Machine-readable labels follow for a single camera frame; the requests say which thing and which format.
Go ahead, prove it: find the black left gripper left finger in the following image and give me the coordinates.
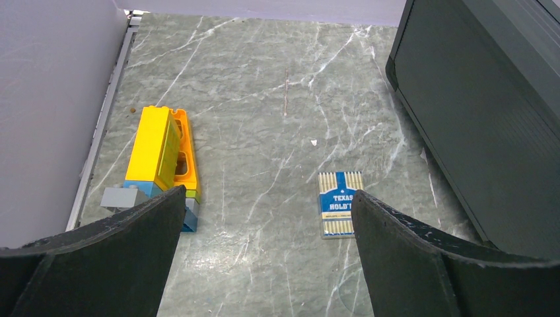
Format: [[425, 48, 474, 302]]
[[1, 186, 186, 316]]

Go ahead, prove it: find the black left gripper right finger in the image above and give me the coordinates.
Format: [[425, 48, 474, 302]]
[[351, 190, 559, 316]]

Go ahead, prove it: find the blue texas holdem card deck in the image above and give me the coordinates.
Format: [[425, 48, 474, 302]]
[[318, 171, 364, 239]]

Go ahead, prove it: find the yellow orange duplo brick tower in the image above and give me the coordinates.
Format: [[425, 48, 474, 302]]
[[100, 106, 201, 232]]

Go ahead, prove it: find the black poker chip case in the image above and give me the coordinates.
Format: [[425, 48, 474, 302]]
[[386, 0, 559, 260]]

